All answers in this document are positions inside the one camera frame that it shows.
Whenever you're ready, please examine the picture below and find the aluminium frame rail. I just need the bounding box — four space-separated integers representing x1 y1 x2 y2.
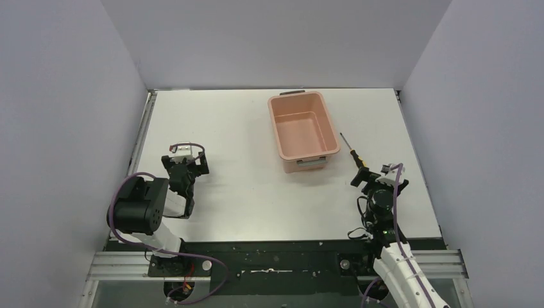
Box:
78 250 473 307

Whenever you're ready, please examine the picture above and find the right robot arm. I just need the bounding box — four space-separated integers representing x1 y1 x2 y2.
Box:
350 164 450 307

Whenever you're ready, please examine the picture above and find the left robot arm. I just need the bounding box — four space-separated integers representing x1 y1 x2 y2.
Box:
106 146 209 277

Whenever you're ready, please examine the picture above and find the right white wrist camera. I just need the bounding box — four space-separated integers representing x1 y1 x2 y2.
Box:
376 164 405 187

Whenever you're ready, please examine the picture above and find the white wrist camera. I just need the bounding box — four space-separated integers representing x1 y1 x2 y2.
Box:
169 144 194 164
376 164 405 187

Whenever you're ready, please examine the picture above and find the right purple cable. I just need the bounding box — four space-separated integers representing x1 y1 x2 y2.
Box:
361 163 439 308

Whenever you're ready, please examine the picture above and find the pink plastic bin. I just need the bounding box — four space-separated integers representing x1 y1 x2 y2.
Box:
268 90 341 173

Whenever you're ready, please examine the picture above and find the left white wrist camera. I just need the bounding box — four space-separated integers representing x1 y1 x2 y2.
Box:
169 144 194 164

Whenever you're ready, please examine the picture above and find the yellow black screwdriver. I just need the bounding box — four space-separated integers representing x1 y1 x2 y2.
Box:
339 132 367 168

